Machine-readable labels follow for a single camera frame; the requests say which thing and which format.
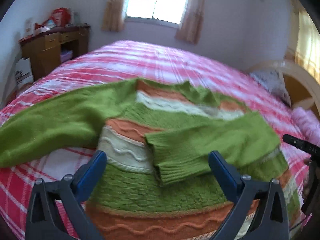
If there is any bright window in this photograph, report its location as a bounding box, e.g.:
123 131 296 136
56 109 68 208
126 0 194 24

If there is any red white box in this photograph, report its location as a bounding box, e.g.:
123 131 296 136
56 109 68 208
35 22 57 34

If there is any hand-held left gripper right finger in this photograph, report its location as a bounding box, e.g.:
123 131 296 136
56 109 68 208
208 150 292 240

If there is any cream wooden headboard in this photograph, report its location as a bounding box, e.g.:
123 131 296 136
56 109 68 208
244 60 320 120

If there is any red white plaid blanket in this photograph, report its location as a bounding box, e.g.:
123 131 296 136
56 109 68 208
0 40 320 240

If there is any beige window curtain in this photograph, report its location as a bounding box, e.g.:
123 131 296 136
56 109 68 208
175 0 209 44
101 0 130 33

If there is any green orange white knit sweater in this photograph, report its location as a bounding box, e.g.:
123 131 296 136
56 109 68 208
0 79 303 240

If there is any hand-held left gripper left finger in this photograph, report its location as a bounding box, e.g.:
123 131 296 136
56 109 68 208
25 150 108 240

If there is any red plastic bag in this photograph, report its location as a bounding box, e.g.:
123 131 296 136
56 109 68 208
51 7 72 27

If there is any white paper bag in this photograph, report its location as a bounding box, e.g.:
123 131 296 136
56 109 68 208
15 57 34 89

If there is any yellow curtain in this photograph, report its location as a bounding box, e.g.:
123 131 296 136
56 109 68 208
287 0 320 78

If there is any brown wooden desk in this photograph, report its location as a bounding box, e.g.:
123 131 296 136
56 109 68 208
19 25 90 80

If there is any grey floral pillow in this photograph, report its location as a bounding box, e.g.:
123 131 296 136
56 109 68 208
250 70 292 105

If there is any pink fluffy pillow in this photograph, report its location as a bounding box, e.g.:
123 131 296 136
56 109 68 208
292 107 320 145

